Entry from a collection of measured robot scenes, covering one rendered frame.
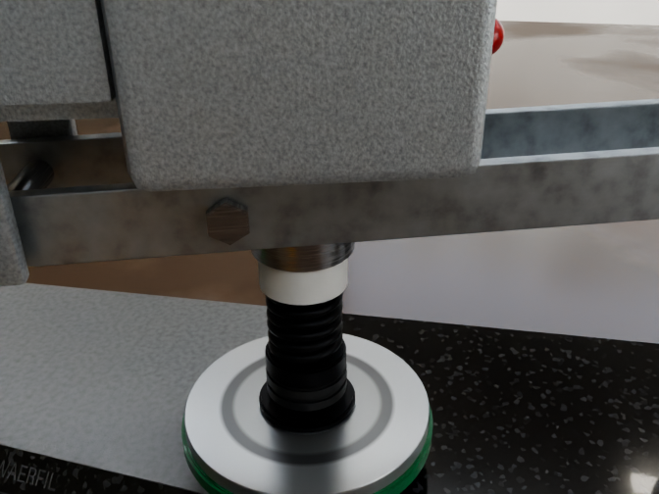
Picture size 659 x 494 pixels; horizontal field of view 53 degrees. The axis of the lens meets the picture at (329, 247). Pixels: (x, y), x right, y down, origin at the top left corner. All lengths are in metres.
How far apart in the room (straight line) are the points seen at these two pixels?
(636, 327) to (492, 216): 2.09
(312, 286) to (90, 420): 0.30
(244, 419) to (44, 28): 0.35
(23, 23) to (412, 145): 0.21
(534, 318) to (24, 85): 2.21
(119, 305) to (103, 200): 0.44
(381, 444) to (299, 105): 0.30
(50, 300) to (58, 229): 0.46
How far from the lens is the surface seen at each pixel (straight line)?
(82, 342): 0.81
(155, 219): 0.43
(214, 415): 0.58
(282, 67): 0.34
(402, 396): 0.60
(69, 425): 0.70
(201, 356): 0.75
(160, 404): 0.70
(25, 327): 0.86
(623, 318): 2.56
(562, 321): 2.47
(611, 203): 0.48
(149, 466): 0.64
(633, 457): 0.68
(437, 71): 0.36
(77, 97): 0.37
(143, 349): 0.78
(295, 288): 0.48
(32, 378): 0.77
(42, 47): 0.37
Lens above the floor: 1.31
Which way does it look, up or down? 28 degrees down
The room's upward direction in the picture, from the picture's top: 1 degrees counter-clockwise
